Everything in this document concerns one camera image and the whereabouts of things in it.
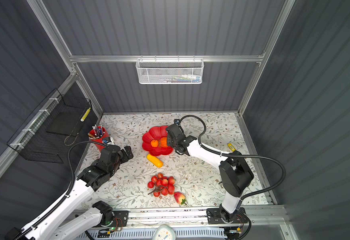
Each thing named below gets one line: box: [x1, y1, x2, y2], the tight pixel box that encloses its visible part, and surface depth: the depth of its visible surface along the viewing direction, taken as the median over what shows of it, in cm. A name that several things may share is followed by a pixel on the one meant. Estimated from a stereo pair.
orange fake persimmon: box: [160, 137, 168, 148], surface depth 98 cm
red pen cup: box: [88, 126, 110, 152], surface depth 94 cm
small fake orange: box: [150, 139, 159, 148], surface depth 101 cm
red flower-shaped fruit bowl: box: [142, 126, 173, 156], surface depth 104 cm
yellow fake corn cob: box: [146, 154, 163, 168], surface depth 93 cm
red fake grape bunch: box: [147, 173, 175, 197], surface depth 80 cm
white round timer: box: [152, 224, 176, 240], surface depth 69 cm
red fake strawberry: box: [174, 192, 187, 206], surface depth 78 cm
